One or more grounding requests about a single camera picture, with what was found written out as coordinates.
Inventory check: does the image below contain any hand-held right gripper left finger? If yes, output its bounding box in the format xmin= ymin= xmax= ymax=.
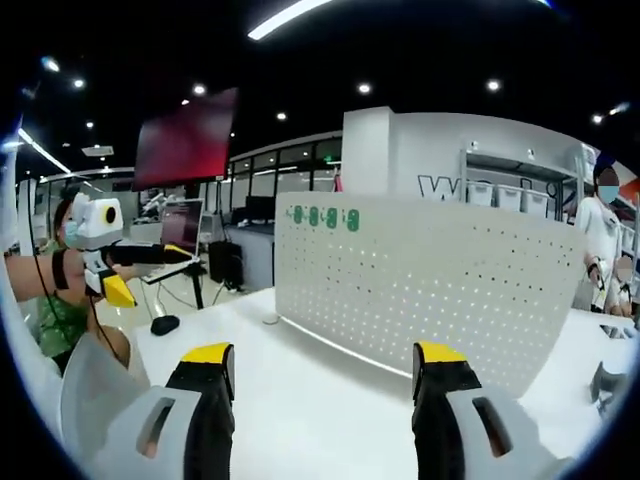
xmin=92 ymin=342 xmax=236 ymax=480

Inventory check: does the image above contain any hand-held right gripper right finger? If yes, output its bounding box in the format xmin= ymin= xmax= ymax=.
xmin=412 ymin=341 xmax=577 ymax=480

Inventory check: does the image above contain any white perforated mounting plate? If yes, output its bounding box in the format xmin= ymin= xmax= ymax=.
xmin=263 ymin=191 xmax=587 ymax=400

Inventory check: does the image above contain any person's left hand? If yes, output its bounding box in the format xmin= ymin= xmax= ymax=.
xmin=67 ymin=248 xmax=89 ymax=290

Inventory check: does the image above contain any black wristband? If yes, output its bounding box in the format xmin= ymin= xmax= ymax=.
xmin=51 ymin=248 xmax=72 ymax=292

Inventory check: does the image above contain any black computer mouse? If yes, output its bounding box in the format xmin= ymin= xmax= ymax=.
xmin=150 ymin=315 xmax=180 ymax=337

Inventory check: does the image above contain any black computer tower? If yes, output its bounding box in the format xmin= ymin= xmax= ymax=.
xmin=208 ymin=240 xmax=245 ymax=292

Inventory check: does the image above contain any white mesh office chair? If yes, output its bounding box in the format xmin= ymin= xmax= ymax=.
xmin=59 ymin=332 xmax=166 ymax=480

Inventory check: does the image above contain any person's white shirt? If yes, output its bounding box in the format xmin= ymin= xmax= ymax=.
xmin=0 ymin=144 xmax=69 ymax=396

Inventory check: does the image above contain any grey metal shelving rack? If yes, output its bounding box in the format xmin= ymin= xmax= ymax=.
xmin=459 ymin=141 xmax=601 ymax=221

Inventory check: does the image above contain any linear ceiling light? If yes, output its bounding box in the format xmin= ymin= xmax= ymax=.
xmin=247 ymin=0 xmax=334 ymax=41

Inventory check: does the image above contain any thin black cable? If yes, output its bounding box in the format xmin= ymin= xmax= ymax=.
xmin=27 ymin=177 xmax=69 ymax=331

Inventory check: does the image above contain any large red wall screen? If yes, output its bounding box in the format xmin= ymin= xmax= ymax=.
xmin=132 ymin=87 xmax=240 ymax=192

